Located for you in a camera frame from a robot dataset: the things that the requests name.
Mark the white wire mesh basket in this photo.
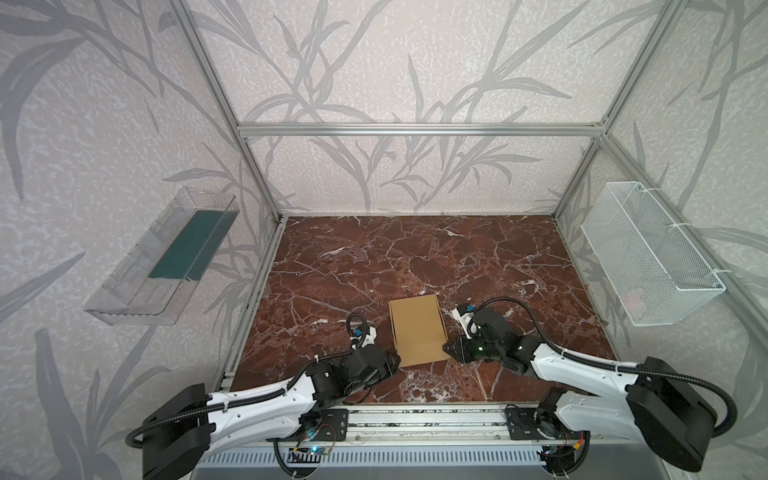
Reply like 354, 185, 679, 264
581, 181, 726, 327

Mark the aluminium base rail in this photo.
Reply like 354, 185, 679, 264
172, 403, 679, 448

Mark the brown cardboard box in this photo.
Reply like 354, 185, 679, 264
389, 294, 449, 368

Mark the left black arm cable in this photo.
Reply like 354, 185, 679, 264
124, 310, 370, 450

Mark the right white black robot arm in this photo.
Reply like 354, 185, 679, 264
443, 305, 717, 472

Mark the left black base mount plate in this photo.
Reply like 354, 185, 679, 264
278, 408, 349, 441

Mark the aluminium cage frame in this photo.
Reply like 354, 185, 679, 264
170, 0, 768, 346

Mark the clear plastic wall bin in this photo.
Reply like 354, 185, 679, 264
84, 187, 240, 326

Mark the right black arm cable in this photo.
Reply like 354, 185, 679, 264
473, 296, 739, 438

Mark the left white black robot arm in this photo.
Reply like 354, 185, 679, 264
126, 344, 400, 479

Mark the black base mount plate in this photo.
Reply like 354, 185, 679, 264
278, 408, 349, 441
504, 404, 582, 443

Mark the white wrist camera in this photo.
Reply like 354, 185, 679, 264
450, 304, 479, 339
350, 326, 377, 349

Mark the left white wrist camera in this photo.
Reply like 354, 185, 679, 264
350, 326, 377, 349

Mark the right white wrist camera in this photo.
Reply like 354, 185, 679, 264
450, 304, 479, 339

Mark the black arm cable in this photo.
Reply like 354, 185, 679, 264
473, 296, 739, 438
124, 310, 370, 450

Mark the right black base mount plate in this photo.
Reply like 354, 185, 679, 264
504, 404, 582, 443

